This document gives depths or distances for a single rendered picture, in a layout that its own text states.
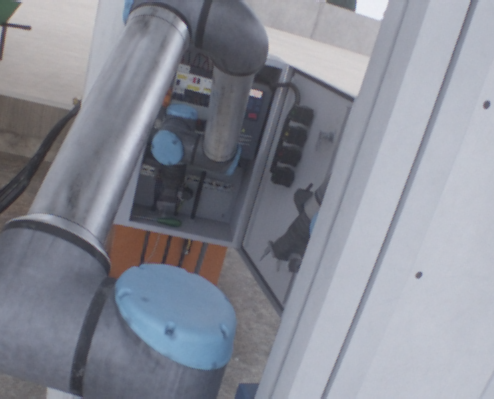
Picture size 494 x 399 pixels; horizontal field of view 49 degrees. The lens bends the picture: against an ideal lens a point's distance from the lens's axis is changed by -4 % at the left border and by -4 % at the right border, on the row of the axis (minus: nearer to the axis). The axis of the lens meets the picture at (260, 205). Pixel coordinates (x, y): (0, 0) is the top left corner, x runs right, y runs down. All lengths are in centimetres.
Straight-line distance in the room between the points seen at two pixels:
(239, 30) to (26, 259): 56
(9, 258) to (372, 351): 42
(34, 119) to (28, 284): 347
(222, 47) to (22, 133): 322
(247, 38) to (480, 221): 62
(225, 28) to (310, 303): 62
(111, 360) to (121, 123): 34
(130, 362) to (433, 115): 40
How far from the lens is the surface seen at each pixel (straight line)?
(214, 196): 193
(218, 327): 64
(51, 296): 66
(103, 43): 128
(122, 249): 237
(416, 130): 47
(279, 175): 152
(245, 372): 240
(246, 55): 105
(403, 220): 49
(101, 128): 81
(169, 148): 152
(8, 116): 416
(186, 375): 64
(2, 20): 561
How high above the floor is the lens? 138
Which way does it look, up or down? 19 degrees down
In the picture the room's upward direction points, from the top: 17 degrees clockwise
